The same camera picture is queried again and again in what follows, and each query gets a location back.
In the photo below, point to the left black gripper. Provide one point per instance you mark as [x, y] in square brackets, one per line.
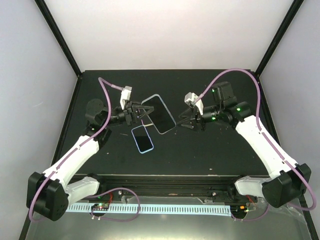
[132, 113]

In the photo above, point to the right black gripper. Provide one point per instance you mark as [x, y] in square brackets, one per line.
[196, 118]

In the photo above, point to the clear phone case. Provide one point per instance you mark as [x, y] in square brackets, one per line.
[170, 112]

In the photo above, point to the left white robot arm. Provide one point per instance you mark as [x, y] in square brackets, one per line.
[50, 193]

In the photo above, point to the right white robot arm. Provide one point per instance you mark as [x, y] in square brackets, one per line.
[239, 116]

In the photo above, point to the phone in blue case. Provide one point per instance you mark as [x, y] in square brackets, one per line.
[142, 139]

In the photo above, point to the right small circuit board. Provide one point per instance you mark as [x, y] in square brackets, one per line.
[245, 208]

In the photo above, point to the small circuit board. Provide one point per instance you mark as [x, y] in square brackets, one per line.
[100, 207]
[245, 208]

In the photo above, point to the left small circuit board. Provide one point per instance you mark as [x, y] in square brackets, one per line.
[100, 207]

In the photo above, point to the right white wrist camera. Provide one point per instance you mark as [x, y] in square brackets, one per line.
[193, 100]

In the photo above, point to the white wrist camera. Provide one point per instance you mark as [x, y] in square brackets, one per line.
[125, 96]
[193, 100]

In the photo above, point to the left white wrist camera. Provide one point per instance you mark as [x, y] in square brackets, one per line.
[125, 96]

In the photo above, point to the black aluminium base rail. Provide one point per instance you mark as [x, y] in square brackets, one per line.
[162, 186]

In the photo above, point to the white slotted cable duct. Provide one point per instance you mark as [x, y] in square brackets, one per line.
[154, 209]

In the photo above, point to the left black frame post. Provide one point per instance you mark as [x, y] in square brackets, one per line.
[48, 17]

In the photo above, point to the black frame post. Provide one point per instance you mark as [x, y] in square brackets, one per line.
[48, 17]
[281, 31]

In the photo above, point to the right black frame post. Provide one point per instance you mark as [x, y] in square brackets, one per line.
[281, 31]

